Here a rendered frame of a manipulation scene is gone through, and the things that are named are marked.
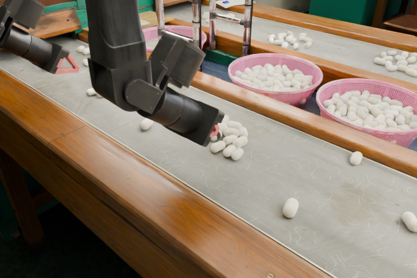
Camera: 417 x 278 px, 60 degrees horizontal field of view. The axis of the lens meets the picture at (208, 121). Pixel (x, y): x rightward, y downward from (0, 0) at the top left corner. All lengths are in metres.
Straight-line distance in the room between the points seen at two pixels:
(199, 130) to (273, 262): 0.23
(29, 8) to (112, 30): 0.45
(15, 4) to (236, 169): 0.57
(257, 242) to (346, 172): 0.27
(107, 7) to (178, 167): 0.37
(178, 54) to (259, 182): 0.30
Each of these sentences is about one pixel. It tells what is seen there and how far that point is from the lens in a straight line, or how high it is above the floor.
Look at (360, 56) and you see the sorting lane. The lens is 1.33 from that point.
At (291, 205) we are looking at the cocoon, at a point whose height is 0.76.
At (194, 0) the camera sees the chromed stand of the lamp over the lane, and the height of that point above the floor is 0.96.
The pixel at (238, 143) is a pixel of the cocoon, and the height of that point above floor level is 0.76.
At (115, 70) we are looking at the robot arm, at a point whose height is 1.01.
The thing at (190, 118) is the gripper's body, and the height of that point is 0.89.
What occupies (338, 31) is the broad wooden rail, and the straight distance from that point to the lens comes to 1.50.
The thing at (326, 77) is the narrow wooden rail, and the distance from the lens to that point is 1.15.
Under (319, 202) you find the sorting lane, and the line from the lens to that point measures 0.68.
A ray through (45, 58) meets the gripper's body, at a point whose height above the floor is 0.88.
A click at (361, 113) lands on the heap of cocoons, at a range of 0.96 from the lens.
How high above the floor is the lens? 1.19
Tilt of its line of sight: 32 degrees down
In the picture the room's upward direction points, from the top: straight up
